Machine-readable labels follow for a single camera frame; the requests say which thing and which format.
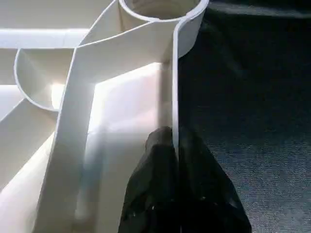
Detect white plastic table top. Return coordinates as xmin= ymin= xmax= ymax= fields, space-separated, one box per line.
xmin=0 ymin=0 xmax=210 ymax=233

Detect black work mat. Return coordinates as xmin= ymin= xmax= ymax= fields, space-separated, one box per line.
xmin=176 ymin=0 xmax=311 ymax=233

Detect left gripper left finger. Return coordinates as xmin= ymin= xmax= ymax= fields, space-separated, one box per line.
xmin=118 ymin=127 xmax=181 ymax=233

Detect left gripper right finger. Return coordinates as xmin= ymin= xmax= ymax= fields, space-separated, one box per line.
xmin=177 ymin=130 xmax=253 ymax=233

